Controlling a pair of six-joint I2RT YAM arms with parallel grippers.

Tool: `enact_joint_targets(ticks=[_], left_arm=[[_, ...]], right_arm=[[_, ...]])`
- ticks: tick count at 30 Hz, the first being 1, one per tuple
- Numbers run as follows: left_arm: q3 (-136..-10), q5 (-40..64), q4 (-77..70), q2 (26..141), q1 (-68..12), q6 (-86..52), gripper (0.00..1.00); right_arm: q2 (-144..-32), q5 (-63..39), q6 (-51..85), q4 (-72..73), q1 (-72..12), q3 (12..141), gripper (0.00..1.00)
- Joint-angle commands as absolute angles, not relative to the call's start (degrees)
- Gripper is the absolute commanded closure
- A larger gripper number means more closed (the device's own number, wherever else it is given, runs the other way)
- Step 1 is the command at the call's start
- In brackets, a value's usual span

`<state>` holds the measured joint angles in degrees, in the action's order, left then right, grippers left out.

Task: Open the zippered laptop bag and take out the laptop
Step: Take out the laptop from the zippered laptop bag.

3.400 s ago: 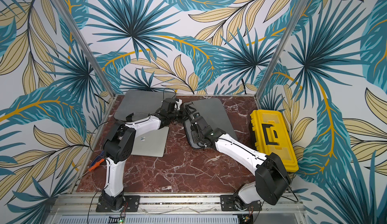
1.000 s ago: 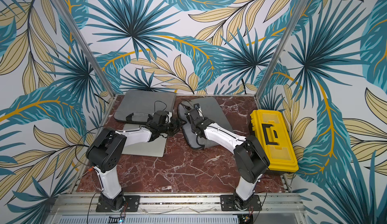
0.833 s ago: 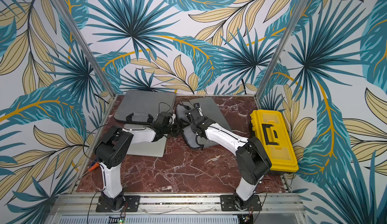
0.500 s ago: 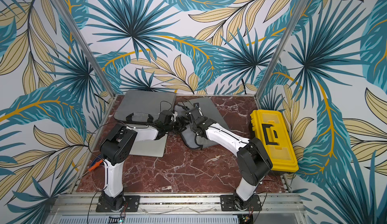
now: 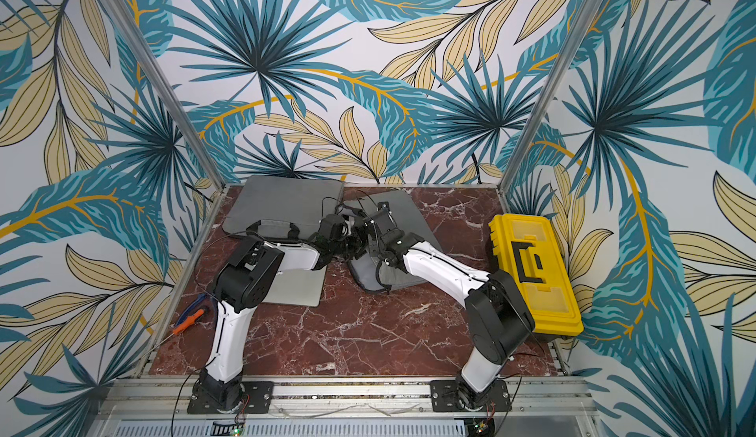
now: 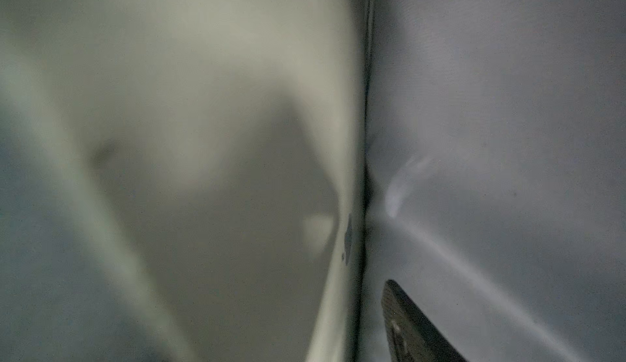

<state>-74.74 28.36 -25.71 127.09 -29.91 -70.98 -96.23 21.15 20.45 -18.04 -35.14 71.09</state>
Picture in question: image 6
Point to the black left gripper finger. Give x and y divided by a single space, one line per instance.
410 335

